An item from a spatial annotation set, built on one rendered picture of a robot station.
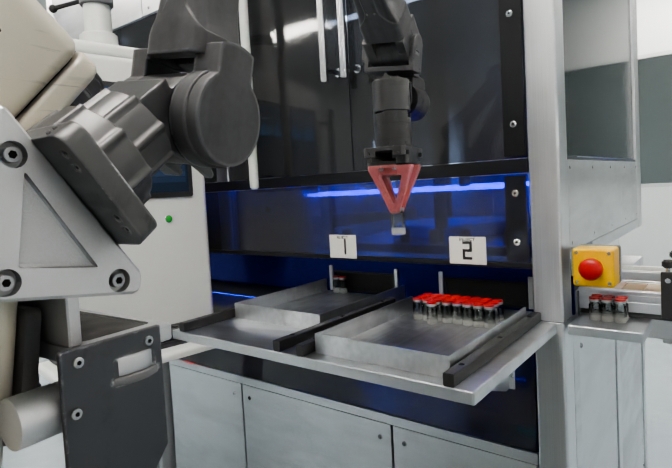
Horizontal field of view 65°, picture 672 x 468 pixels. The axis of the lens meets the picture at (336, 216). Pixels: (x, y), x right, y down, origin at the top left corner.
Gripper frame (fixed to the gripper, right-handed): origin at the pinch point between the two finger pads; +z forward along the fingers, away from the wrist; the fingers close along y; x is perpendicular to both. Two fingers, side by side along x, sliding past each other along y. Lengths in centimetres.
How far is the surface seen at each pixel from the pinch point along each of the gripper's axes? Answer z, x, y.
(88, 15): -54, 91, 25
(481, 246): 10.0, -7.2, 35.5
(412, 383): 26.1, -2.3, -4.1
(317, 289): 23, 40, 52
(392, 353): 23.1, 1.9, -0.2
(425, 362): 23.6, -3.8, -1.6
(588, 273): 14.3, -27.4, 27.0
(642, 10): -158, -93, 486
